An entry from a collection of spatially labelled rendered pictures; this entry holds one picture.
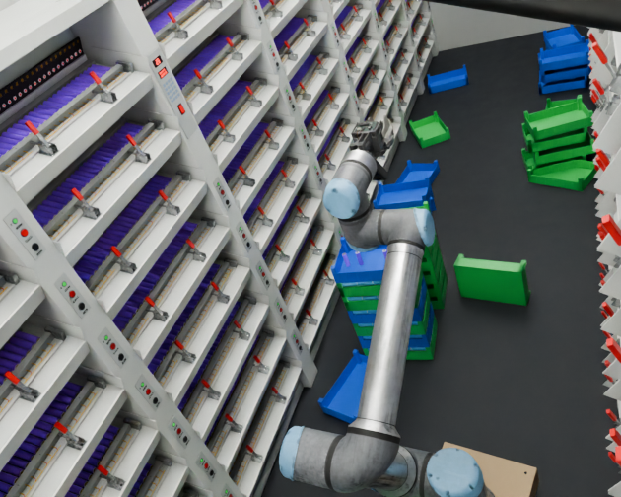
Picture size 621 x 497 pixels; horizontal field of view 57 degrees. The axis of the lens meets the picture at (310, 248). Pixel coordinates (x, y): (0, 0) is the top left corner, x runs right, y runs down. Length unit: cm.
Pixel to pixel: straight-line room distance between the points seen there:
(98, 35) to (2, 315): 88
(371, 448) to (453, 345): 141
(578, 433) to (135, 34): 196
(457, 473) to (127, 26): 158
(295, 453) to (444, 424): 114
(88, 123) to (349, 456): 106
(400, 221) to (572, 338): 134
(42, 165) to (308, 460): 92
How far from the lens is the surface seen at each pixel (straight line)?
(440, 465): 183
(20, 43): 156
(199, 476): 202
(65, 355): 158
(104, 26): 188
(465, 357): 257
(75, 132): 163
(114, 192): 170
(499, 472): 210
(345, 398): 256
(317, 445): 132
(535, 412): 238
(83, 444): 164
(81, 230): 160
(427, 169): 375
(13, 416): 152
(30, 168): 154
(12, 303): 148
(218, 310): 206
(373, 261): 237
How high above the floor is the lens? 196
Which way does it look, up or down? 35 degrees down
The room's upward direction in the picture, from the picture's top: 23 degrees counter-clockwise
